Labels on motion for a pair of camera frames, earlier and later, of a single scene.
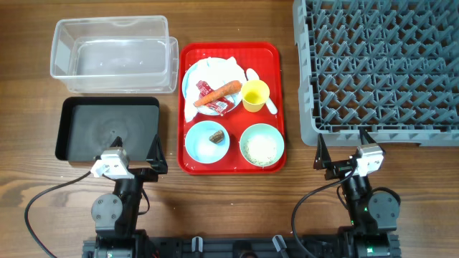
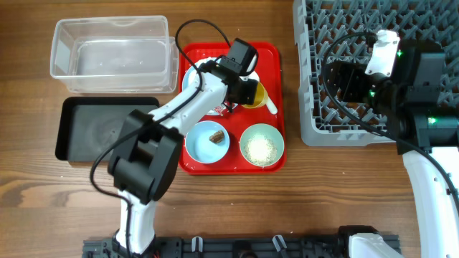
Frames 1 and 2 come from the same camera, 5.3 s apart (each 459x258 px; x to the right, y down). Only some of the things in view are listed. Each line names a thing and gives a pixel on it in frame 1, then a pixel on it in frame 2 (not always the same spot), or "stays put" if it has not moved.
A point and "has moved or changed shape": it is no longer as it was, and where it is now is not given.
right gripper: x=322 y=158 → x=352 y=72
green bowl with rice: x=262 y=145 stays put
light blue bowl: x=201 y=148 stays put
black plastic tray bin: x=89 y=125 stays put
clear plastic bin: x=115 y=55 stays put
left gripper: x=155 y=160 → x=249 y=95
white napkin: x=215 y=72 has moved or changed shape
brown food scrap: x=217 y=137 stays put
